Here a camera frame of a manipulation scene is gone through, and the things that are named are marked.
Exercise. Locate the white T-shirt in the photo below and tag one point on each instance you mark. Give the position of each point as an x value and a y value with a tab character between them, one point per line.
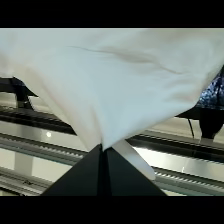
113	80

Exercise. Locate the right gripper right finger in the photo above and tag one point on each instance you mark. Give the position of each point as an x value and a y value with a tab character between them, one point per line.
130	180

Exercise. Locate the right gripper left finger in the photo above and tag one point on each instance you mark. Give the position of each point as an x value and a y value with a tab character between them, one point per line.
83	180

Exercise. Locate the silver frame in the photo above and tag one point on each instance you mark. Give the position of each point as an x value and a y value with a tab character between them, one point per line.
36	144

